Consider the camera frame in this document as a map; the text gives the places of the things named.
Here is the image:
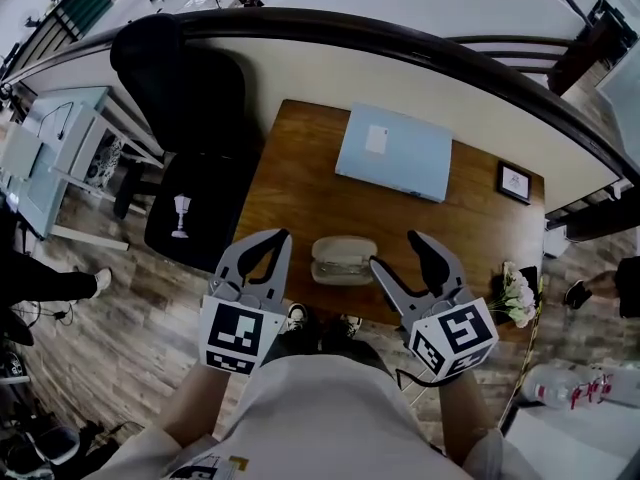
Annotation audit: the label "person's left forearm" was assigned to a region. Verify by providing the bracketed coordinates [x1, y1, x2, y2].
[158, 364, 232, 450]

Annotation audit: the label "clear water jug red label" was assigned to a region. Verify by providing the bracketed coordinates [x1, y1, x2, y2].
[569, 366, 620, 410]
[523, 362, 589, 411]

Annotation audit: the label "white goblet-shaped ornament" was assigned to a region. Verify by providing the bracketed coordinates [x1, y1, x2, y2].
[170, 193, 194, 240]

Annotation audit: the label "black picture frame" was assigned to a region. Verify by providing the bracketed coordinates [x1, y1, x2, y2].
[495, 160, 533, 206]

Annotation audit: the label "person's black trousers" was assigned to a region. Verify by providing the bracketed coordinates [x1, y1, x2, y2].
[263, 317, 397, 375]

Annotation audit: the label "light blue white desk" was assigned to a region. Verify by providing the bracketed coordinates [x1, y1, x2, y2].
[0, 85, 112, 242]

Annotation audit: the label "dark wooden post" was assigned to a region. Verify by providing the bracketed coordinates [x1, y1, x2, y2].
[546, 10, 627, 98]

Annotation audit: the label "person's white t-shirt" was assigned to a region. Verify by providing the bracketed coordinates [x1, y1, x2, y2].
[84, 353, 546, 480]

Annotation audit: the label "person's left shoe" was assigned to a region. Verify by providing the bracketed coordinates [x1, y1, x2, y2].
[284, 302, 309, 335]

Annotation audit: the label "white flower bouquet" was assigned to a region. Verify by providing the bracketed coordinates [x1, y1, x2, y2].
[486, 261, 539, 330]

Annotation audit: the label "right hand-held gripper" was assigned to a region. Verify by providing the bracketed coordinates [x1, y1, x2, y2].
[368, 229, 501, 383]

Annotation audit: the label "person's right shoe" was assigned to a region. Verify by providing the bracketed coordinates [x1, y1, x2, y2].
[338, 313, 364, 342]

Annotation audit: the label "black office chair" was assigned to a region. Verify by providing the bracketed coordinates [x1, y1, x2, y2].
[109, 12, 262, 273]

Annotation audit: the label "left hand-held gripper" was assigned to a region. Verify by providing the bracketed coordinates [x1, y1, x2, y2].
[198, 228, 294, 377]

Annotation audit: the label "light blue flat box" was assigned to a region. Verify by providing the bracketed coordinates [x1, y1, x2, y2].
[334, 101, 454, 204]

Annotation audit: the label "person's right forearm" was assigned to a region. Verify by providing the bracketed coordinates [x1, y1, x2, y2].
[436, 370, 495, 468]

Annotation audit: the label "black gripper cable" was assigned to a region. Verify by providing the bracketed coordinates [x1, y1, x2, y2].
[395, 366, 442, 388]

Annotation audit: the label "person's shoe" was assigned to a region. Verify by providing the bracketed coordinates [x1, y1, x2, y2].
[284, 302, 309, 335]
[338, 313, 364, 342]

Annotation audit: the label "beige glasses case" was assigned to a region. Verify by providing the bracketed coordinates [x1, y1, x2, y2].
[310, 235, 384, 287]

